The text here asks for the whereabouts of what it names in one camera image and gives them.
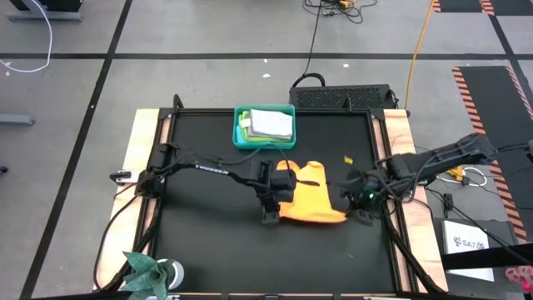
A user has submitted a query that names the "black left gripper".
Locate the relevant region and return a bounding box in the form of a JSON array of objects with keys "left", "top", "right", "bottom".
[{"left": 257, "top": 160, "right": 298, "bottom": 227}]

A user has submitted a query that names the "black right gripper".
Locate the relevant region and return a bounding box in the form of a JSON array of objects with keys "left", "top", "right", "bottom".
[{"left": 340, "top": 170, "right": 391, "bottom": 228}]

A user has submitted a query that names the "orange microfiber towel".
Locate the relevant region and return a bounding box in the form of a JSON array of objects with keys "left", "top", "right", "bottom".
[{"left": 275, "top": 159, "right": 348, "bottom": 225}]

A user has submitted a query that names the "teal plastic bin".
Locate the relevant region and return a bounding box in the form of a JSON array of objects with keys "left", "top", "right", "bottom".
[{"left": 232, "top": 103, "right": 297, "bottom": 151}]

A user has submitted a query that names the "grey waffle-weave towel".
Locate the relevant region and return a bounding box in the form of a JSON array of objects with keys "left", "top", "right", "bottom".
[{"left": 248, "top": 108, "right": 295, "bottom": 141}]

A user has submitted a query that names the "white SA7 printed sheet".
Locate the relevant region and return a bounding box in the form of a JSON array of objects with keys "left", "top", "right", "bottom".
[{"left": 441, "top": 219, "right": 496, "bottom": 283}]

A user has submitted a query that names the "black perforated computer case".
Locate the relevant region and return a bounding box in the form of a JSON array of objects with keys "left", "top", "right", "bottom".
[{"left": 288, "top": 83, "right": 396, "bottom": 112}]

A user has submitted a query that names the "dark green cloth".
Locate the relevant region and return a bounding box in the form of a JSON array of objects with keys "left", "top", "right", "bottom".
[{"left": 119, "top": 250, "right": 177, "bottom": 300}]

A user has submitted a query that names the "black hazard-striped floor mat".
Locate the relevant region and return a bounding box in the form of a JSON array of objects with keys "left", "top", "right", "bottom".
[
  {"left": 451, "top": 65, "right": 533, "bottom": 245},
  {"left": 431, "top": 0, "right": 484, "bottom": 13},
  {"left": 478, "top": 0, "right": 533, "bottom": 17}
]

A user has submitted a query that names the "pink patterned object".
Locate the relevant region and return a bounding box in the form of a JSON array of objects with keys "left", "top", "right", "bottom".
[{"left": 504, "top": 265, "right": 533, "bottom": 295}]

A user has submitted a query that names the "grey desk foot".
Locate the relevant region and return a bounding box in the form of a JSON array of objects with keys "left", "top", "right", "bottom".
[
  {"left": 6, "top": 11, "right": 84, "bottom": 23},
  {"left": 0, "top": 112, "right": 39, "bottom": 126}
]

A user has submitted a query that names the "black corrugated cable conduit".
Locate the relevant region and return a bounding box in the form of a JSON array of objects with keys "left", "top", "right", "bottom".
[
  {"left": 379, "top": 199, "right": 447, "bottom": 295},
  {"left": 106, "top": 195, "right": 164, "bottom": 293}
]

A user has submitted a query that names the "black table frame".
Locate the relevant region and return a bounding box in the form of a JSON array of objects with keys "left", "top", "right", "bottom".
[{"left": 143, "top": 93, "right": 413, "bottom": 300}]

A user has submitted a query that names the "white cable loop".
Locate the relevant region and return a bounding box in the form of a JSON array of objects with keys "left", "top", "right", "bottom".
[{"left": 441, "top": 166, "right": 488, "bottom": 188}]

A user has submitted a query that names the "black frame bar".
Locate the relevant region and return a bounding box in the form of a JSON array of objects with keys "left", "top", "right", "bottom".
[{"left": 440, "top": 242, "right": 533, "bottom": 271}]

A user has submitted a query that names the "black power cable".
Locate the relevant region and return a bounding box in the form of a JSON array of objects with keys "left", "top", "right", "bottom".
[{"left": 291, "top": 0, "right": 327, "bottom": 88}]

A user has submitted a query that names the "silver mounting bracket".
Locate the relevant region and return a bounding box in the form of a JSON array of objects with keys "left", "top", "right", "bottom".
[{"left": 109, "top": 169, "right": 142, "bottom": 185}]

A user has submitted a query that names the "yellow extension cord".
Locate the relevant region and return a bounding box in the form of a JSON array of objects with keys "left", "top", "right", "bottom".
[{"left": 404, "top": 0, "right": 436, "bottom": 110}]

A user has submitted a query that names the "black cable bundle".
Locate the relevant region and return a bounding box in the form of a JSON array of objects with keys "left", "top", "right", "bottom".
[{"left": 303, "top": 0, "right": 379, "bottom": 25}]

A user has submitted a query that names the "white floor cable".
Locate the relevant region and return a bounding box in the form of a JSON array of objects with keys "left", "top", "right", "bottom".
[{"left": 0, "top": 0, "right": 54, "bottom": 74}]

